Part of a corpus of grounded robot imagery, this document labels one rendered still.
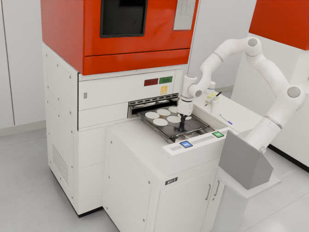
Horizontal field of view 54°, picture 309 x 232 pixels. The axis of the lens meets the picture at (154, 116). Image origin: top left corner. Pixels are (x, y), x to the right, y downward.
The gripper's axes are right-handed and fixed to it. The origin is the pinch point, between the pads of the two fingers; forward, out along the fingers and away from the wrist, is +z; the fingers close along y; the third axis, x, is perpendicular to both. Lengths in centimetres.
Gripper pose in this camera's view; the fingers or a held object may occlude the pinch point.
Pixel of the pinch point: (183, 119)
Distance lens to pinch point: 209.6
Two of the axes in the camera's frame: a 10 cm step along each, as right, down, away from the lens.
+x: 4.0, -3.9, 8.3
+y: 9.1, 2.8, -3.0
